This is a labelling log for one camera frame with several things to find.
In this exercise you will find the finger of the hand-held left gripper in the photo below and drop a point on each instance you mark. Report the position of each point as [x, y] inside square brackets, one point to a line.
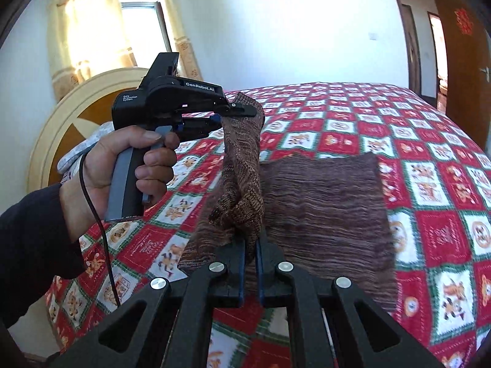
[199, 127]
[239, 110]

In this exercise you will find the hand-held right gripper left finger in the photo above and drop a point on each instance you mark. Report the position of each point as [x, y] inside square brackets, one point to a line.
[241, 276]

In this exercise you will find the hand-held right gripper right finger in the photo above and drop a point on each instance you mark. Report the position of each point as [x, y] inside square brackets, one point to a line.
[261, 276]

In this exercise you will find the brown knit sweater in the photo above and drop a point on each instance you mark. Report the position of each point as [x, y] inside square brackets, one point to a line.
[326, 214]

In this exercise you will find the person's left hand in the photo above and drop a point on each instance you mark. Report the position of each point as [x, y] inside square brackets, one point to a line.
[99, 161]

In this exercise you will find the window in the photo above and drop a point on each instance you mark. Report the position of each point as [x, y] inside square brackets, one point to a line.
[144, 27]

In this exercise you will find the white patterned pillow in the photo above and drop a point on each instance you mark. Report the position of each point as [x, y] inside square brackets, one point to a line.
[86, 143]

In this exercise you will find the cream wooden headboard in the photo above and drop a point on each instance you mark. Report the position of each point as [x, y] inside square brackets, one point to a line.
[57, 130]

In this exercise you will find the red printed bear blanket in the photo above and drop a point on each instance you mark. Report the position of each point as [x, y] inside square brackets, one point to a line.
[429, 184]

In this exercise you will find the brown wooden door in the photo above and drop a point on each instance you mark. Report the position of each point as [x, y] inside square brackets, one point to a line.
[466, 76]

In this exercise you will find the red paper door decoration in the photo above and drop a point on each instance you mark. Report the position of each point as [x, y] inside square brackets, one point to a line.
[463, 21]

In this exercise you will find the white light switch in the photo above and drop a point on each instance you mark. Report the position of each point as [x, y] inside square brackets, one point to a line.
[373, 36]

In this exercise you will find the dark wooden door frame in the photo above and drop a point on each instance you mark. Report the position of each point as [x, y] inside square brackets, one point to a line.
[408, 38]

